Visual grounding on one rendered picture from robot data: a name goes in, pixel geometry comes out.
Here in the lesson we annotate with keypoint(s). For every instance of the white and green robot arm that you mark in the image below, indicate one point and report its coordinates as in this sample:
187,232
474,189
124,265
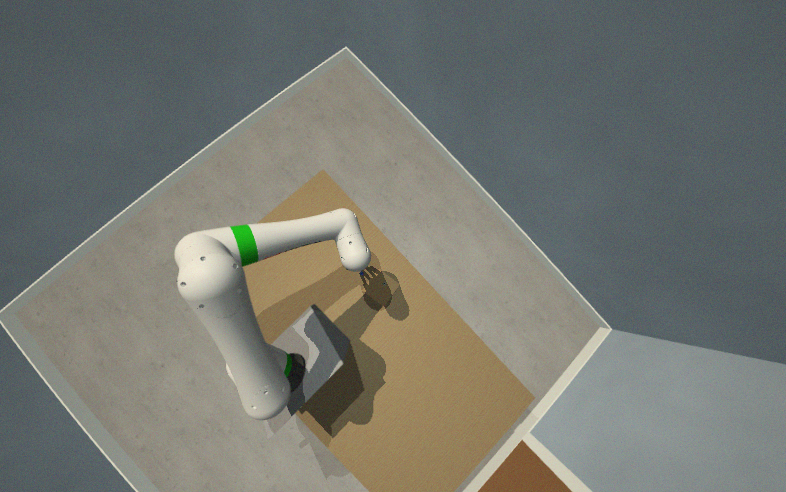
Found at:
213,283

